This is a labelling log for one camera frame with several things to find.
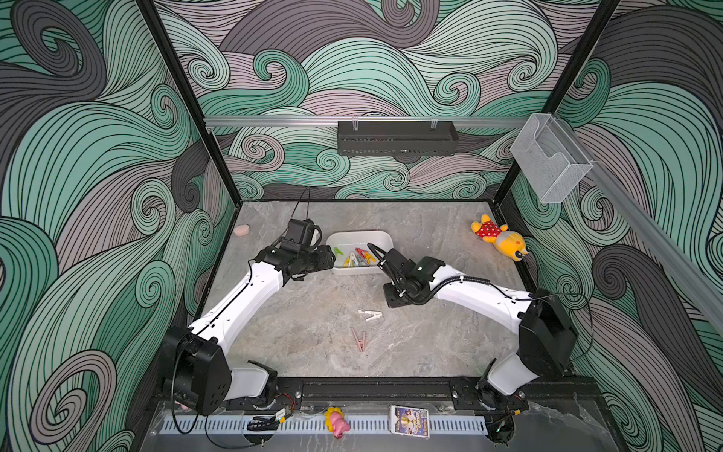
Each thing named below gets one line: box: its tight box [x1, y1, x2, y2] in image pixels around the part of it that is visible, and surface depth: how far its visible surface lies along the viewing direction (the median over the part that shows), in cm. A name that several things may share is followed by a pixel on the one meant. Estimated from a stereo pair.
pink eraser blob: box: [233, 224, 250, 237], surface depth 111 cm
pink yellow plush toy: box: [323, 406, 351, 440], surface depth 69 cm
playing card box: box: [388, 404, 431, 439], surface depth 70 cm
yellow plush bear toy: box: [470, 214, 530, 262], surface depth 102 cm
